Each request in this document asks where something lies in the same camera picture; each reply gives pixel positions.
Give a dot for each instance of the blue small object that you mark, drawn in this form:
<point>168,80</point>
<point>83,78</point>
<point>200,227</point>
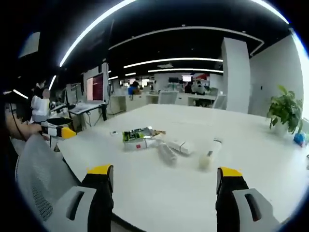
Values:
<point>300,139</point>

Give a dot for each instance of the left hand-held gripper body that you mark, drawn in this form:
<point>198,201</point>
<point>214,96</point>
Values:
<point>42,110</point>

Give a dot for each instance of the large display screen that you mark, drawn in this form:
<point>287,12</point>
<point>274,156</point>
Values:
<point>94,87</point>

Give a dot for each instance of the grey mesh office chair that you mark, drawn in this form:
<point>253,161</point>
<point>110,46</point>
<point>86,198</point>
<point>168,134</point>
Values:
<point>41,178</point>

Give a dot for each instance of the white skincare bottle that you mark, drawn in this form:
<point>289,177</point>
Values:
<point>216,145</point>

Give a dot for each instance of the cream round skincare jar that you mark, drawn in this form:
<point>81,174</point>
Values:
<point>205,160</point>

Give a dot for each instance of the white desk with black legs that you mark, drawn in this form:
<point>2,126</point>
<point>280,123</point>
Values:
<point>87,108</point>

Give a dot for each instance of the potted green plant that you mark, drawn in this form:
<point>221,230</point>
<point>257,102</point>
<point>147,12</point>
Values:
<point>285,111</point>

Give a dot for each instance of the green and white skincare box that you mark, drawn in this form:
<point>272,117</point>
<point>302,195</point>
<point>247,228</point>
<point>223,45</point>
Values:
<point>138,138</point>

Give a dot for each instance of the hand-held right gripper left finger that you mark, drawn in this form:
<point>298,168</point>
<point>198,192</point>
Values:
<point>96,193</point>

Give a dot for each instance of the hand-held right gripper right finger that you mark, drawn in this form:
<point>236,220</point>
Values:
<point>234,193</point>

